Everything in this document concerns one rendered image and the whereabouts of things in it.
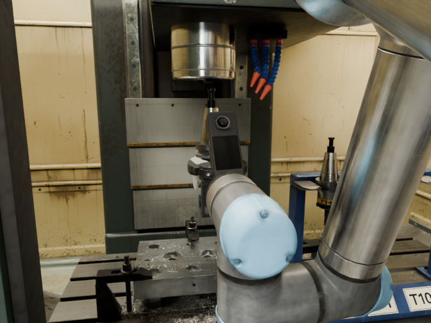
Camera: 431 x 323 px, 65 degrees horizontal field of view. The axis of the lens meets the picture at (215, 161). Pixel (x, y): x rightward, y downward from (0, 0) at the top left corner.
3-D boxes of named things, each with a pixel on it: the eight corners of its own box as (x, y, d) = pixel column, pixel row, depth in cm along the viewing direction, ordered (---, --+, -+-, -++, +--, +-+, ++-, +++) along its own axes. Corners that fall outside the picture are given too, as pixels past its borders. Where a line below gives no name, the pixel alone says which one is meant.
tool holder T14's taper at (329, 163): (335, 177, 84) (336, 150, 82) (341, 181, 79) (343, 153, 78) (317, 177, 84) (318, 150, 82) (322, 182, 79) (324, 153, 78)
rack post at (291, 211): (310, 301, 88) (316, 190, 82) (290, 303, 87) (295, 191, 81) (294, 281, 97) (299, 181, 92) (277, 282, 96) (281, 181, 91)
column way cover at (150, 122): (248, 223, 140) (251, 98, 130) (131, 231, 133) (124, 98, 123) (245, 220, 145) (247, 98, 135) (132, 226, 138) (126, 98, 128)
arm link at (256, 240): (224, 293, 33) (225, 210, 31) (208, 244, 44) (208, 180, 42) (301, 286, 34) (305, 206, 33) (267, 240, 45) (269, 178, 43)
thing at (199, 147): (225, 152, 69) (225, 140, 68) (230, 157, 63) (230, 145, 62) (194, 154, 68) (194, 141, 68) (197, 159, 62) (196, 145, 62)
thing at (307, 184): (324, 191, 78) (324, 187, 78) (302, 191, 77) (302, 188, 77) (311, 183, 85) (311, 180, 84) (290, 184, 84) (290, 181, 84)
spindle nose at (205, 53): (219, 81, 95) (219, 36, 93) (246, 78, 81) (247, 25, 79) (164, 80, 89) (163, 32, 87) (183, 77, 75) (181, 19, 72)
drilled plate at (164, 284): (251, 289, 86) (251, 271, 85) (134, 300, 81) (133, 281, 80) (232, 249, 108) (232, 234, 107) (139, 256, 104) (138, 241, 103)
